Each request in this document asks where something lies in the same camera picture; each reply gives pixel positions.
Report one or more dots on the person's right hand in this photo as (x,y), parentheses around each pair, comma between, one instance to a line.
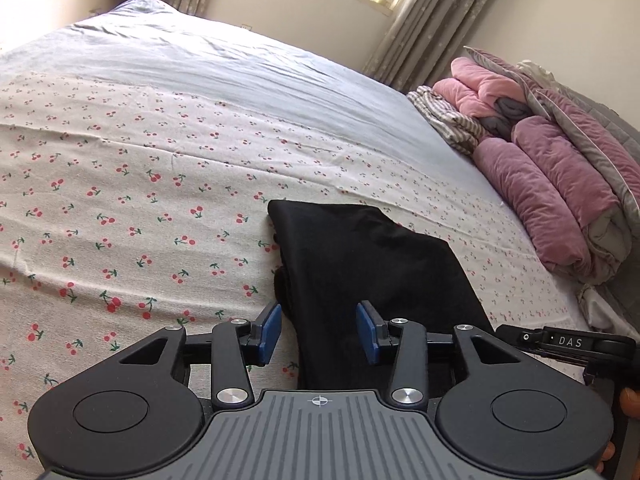
(631,401)

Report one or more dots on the striped folded cloth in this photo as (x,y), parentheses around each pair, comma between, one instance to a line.
(450,120)

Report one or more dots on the white crumpled cloth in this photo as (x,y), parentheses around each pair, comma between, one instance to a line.
(607,312)

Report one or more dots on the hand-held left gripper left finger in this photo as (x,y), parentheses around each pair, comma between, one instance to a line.
(270,334)

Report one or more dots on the grey quilted headboard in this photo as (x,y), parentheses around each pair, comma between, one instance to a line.
(617,117)

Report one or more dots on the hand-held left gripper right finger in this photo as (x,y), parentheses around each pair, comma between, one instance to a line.
(367,334)

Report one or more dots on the small white cloth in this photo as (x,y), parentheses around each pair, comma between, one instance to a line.
(535,71)

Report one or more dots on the black pants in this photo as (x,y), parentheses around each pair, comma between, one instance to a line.
(370,270)

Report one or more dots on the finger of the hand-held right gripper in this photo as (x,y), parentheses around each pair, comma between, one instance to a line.
(520,336)

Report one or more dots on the mauve folded quilt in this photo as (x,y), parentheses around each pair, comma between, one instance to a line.
(555,175)

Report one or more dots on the cherry print bed sheet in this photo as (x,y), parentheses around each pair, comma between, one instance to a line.
(125,200)

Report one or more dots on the pink folded quilt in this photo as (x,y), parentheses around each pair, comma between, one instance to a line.
(475,95)

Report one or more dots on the light blue bed sheet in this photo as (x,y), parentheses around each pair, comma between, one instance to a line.
(240,75)

